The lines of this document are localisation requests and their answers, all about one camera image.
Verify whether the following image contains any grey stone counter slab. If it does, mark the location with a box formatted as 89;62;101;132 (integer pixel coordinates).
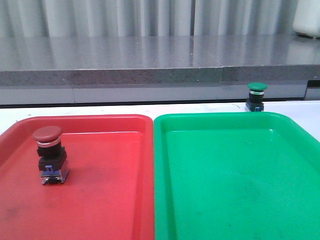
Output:
0;34;320;106

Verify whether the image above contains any white container in background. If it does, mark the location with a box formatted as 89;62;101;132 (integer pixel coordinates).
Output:
292;0;320;38

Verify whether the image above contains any green mushroom push button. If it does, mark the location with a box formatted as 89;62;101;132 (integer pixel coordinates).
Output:
245;82;268;112

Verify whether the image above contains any red plastic tray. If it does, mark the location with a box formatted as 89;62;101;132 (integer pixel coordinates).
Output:
0;114;155;240

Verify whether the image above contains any red mushroom push button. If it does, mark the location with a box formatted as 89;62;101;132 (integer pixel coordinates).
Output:
32;125;70;185

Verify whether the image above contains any green plastic tray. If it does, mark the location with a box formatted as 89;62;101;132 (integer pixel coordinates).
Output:
154;112;320;240

